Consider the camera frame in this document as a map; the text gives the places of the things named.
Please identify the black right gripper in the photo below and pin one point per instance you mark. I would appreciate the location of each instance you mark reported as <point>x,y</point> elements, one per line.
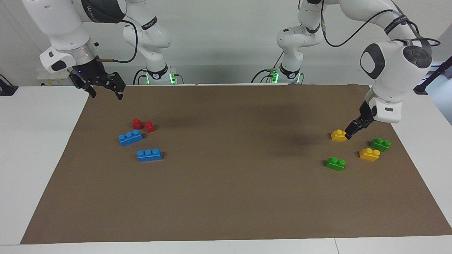
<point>92,72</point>

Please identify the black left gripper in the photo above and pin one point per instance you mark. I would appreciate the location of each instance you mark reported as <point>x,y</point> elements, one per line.
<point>365,111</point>

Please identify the green two-stud block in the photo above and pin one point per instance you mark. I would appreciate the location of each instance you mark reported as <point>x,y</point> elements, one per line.
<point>335,164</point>
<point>380,145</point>

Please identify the blue three-stud block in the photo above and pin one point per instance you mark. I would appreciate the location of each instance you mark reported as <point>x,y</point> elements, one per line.
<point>149,155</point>
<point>130,138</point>

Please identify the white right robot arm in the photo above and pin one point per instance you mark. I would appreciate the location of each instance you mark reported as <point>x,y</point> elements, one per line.
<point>60,21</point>

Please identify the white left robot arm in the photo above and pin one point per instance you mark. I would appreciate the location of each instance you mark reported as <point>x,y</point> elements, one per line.
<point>392,63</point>

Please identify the yellow two-stud block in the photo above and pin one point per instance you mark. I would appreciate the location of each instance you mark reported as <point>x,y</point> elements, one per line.
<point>369,155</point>
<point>339,136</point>

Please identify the red one-stud block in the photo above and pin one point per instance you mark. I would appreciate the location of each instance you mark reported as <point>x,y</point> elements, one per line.
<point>150,127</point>
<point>137,124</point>

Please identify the white power box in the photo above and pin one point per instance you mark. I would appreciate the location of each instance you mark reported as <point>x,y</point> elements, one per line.
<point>53,78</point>

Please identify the black tripod stand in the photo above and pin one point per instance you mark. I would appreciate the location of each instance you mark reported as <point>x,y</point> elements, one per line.
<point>432,76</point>

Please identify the black clamp stand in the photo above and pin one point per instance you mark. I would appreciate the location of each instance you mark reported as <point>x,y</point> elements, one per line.
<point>6,88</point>

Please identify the brown table mat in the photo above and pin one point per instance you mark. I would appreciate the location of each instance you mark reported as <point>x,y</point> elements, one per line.
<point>226,194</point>

